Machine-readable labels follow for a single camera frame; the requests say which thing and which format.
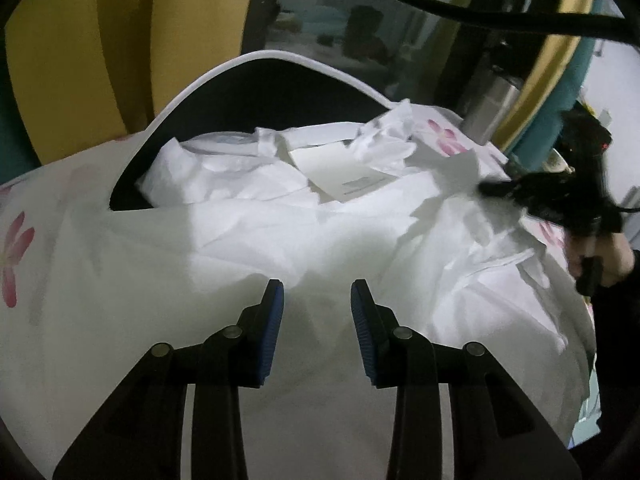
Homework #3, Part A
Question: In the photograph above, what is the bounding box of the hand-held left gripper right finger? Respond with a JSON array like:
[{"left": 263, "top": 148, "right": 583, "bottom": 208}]
[{"left": 350, "top": 279, "right": 583, "bottom": 480}]

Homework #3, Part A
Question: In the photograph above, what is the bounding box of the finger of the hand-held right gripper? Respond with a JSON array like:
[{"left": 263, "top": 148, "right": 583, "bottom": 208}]
[{"left": 477, "top": 177, "right": 526, "bottom": 202}]

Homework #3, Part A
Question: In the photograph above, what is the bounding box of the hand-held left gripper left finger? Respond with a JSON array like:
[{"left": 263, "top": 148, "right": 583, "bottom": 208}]
[{"left": 52, "top": 279, "right": 286, "bottom": 480}]

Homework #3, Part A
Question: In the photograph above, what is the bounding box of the white garment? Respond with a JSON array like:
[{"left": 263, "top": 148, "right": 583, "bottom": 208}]
[{"left": 30, "top": 102, "right": 596, "bottom": 480}]

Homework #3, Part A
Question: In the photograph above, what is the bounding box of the person's right forearm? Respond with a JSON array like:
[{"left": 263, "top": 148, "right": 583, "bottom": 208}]
[{"left": 590, "top": 247, "right": 640, "bottom": 411}]

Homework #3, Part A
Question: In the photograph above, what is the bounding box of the person's right hand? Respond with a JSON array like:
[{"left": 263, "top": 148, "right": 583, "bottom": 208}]
[{"left": 600, "top": 235, "right": 637, "bottom": 286}]

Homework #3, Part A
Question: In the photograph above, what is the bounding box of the stainless steel tumbler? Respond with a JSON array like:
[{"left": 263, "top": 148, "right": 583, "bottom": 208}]
[{"left": 465, "top": 77, "right": 521, "bottom": 146}]

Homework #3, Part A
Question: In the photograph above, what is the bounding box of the teal curtain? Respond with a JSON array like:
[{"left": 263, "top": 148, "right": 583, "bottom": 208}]
[
  {"left": 0, "top": 75, "right": 43, "bottom": 183},
  {"left": 510, "top": 40, "right": 608, "bottom": 161}
]

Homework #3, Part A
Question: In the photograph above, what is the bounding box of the yellow curtain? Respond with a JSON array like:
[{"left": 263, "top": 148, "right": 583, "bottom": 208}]
[
  {"left": 450, "top": 0, "right": 598, "bottom": 158},
  {"left": 4, "top": 0, "right": 283, "bottom": 166}
]

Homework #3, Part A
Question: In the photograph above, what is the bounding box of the white paper tag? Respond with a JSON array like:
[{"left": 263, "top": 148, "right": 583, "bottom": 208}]
[{"left": 290, "top": 146, "right": 398, "bottom": 206}]

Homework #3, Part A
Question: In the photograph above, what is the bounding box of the dark glass window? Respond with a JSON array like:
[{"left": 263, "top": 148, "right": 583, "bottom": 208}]
[{"left": 245, "top": 0, "right": 501, "bottom": 111}]

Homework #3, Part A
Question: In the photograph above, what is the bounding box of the dark panel with white rim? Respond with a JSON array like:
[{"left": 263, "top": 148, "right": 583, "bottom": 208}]
[{"left": 107, "top": 50, "right": 401, "bottom": 211}]

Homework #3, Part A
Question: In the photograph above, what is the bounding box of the pink floral bedsheet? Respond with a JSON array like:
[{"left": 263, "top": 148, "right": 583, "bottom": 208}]
[{"left": 0, "top": 105, "right": 576, "bottom": 461}]

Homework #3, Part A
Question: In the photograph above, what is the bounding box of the black cable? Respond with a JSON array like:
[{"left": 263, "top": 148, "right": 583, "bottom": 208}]
[{"left": 327, "top": 0, "right": 640, "bottom": 43}]

